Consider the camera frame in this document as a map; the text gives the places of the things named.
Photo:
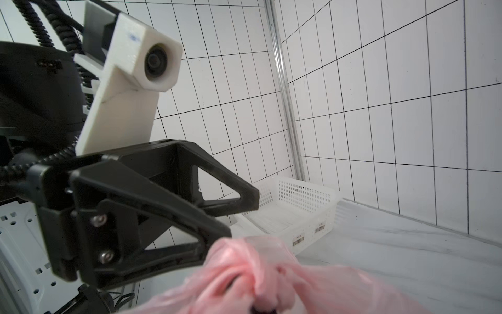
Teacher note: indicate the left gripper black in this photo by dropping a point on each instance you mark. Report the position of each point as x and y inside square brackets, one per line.
[122, 215]

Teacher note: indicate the white plastic basket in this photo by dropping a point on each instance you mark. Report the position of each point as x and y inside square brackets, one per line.
[297, 212]

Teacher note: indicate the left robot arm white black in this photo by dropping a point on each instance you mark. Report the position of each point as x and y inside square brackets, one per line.
[77, 111]

